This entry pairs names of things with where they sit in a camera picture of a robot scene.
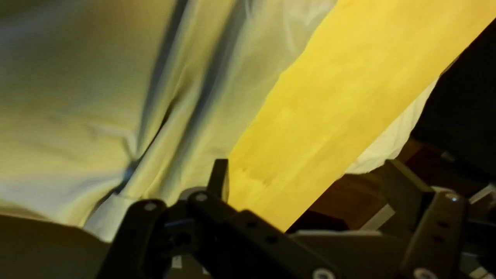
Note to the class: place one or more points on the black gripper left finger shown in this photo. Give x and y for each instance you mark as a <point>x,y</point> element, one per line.
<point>233,243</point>

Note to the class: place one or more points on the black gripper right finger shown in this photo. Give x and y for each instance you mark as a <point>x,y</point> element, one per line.
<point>440,233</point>

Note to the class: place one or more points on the yellow-top table with white legs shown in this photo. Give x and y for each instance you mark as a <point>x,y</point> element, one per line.
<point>336,130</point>

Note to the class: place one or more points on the white pillow case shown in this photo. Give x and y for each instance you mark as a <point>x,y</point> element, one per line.
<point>103,103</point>

